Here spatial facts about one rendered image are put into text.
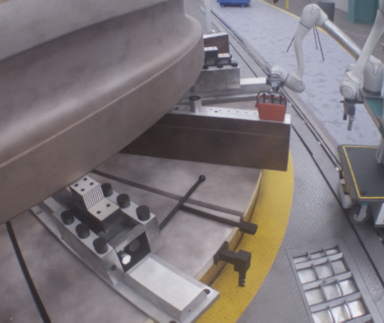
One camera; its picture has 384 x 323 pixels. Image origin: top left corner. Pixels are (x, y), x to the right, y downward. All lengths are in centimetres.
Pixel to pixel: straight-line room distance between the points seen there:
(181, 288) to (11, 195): 86
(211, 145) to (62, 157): 121
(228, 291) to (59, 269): 100
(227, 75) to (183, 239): 175
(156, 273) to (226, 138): 112
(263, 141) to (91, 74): 121
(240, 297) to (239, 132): 107
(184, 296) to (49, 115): 100
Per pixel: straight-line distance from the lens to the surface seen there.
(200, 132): 235
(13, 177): 143
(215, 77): 318
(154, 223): 157
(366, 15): 1119
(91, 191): 153
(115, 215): 152
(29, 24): 132
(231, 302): 201
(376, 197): 232
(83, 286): 184
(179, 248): 189
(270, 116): 220
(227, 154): 239
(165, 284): 156
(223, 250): 188
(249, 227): 192
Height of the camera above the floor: 173
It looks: 34 degrees down
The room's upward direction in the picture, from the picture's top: 5 degrees counter-clockwise
